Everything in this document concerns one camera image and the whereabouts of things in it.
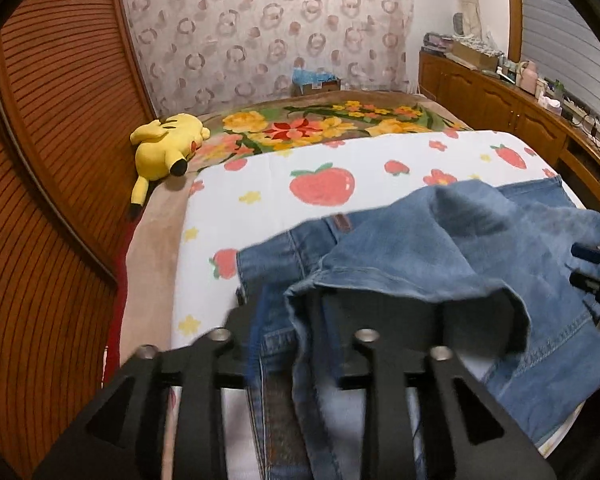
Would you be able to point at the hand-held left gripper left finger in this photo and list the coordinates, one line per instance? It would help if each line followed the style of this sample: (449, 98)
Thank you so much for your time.
(240, 330)

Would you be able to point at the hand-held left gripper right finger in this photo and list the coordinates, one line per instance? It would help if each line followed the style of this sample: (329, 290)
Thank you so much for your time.
(380, 410)

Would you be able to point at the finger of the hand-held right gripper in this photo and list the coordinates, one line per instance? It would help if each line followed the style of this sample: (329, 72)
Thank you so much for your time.
(590, 283)
(587, 253)

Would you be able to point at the blue denim pants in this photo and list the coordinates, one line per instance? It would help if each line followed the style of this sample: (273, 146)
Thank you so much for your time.
(430, 240)

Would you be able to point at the white power strip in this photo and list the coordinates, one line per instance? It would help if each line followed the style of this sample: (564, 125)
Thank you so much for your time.
(580, 110)

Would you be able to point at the white strawberry print blanket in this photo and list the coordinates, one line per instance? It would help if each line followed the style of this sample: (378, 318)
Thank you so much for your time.
(280, 180)

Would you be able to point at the long wooden cabinet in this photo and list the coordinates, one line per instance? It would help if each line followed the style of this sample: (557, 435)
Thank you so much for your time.
(500, 105)

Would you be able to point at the pink kettle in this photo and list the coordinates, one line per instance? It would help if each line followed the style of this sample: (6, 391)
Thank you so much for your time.
(528, 77)

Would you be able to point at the yellow plush toy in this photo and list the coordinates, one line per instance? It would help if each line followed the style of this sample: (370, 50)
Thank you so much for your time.
(165, 145)

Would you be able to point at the grey window blind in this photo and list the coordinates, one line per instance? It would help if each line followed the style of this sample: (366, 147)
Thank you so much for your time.
(565, 40)

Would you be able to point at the floral blanket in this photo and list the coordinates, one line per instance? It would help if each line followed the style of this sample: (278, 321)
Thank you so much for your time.
(305, 125)

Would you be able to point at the open cardboard box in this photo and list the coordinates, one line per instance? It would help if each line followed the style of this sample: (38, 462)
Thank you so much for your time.
(475, 55)

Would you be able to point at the wooden louvered wardrobe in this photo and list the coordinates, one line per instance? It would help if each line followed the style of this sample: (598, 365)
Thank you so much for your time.
(55, 160)

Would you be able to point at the small cardboard box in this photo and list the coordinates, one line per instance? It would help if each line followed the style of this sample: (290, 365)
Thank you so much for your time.
(317, 88)

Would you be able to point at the cream tied window curtain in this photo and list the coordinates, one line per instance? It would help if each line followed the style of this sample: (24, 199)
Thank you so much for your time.
(472, 0)

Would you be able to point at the sheer circle pattern curtain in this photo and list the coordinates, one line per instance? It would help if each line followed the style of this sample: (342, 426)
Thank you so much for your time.
(260, 25)

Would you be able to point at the wooden window frame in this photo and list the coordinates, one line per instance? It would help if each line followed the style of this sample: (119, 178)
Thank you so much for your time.
(514, 10)

